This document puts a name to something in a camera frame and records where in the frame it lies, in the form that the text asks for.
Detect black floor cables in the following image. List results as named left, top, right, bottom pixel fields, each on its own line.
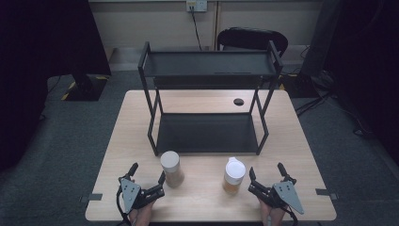
left=294, top=89, right=375, bottom=139

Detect black metal shelf rack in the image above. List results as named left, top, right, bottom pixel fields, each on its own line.
left=137, top=40, right=284, bottom=157

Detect black floor stand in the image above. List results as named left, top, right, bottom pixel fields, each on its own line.
left=286, top=0, right=344, bottom=99

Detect hand-held gripper cable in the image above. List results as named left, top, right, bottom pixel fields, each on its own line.
left=116, top=186, right=132, bottom=226
left=281, top=206, right=299, bottom=226

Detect person's right hand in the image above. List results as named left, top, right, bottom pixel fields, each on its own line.
left=258, top=199, right=286, bottom=226

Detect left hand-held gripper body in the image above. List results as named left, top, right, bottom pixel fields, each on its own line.
left=118, top=176, right=167, bottom=215

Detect person's left hand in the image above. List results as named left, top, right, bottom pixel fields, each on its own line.
left=128, top=202, right=155, bottom=226

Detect right hand-held gripper cable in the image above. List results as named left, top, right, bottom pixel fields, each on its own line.
left=281, top=206, right=299, bottom=226

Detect black power cable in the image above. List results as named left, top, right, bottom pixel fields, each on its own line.
left=189, top=5, right=204, bottom=52

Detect glass jar with white cap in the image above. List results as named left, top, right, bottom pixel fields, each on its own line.
left=159, top=150, right=185, bottom=189

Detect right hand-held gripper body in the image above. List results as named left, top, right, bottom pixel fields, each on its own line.
left=247, top=180, right=305, bottom=216

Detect left hand-held gripper cable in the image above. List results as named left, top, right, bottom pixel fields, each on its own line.
left=116, top=186, right=132, bottom=226

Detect black stand base striped tape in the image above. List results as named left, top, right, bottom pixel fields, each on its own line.
left=60, top=73, right=110, bottom=103

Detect bottle with white flip lid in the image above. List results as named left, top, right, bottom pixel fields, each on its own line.
left=222, top=156, right=247, bottom=195

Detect dark curtain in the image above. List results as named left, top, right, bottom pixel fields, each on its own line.
left=0, top=0, right=113, bottom=173
left=324, top=0, right=399, bottom=166

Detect black chair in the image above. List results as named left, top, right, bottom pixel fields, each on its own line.
left=215, top=26, right=289, bottom=58

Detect grey table edge bracket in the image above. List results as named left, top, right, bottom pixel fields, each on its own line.
left=314, top=187, right=340, bottom=202
left=79, top=192, right=104, bottom=203

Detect white wall socket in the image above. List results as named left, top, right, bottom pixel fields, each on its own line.
left=185, top=0, right=209, bottom=13

